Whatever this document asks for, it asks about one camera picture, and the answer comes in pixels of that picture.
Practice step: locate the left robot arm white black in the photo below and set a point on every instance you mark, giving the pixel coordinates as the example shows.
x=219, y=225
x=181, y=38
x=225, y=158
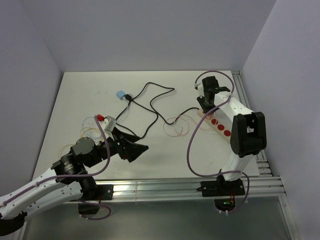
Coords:
x=67, y=179

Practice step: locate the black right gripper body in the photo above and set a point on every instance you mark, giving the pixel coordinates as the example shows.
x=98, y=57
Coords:
x=205, y=106

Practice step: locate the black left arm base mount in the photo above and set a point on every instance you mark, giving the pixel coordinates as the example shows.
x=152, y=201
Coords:
x=104, y=192

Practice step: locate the pink charger plug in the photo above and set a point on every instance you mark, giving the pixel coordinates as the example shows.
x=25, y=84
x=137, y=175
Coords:
x=210, y=116

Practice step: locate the blue charger plug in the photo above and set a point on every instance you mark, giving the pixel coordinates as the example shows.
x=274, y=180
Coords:
x=121, y=94

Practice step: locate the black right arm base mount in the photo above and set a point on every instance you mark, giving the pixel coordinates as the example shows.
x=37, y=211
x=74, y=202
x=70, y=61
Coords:
x=224, y=192

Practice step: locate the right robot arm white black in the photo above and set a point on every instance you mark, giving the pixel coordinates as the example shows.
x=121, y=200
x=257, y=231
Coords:
x=248, y=131

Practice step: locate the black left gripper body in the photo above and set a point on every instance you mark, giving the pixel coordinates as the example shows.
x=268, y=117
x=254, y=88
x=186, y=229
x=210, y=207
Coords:
x=122, y=148

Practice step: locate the left wrist camera grey red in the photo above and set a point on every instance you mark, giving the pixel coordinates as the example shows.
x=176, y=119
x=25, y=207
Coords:
x=107, y=123

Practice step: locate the aluminium frame rail front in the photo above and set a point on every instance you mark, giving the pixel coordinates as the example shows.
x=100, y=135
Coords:
x=175, y=189

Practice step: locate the beige power strip red sockets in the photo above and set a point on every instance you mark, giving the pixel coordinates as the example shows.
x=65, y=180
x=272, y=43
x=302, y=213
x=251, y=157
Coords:
x=219, y=123

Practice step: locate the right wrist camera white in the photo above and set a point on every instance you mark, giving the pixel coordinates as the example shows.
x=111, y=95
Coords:
x=199, y=88

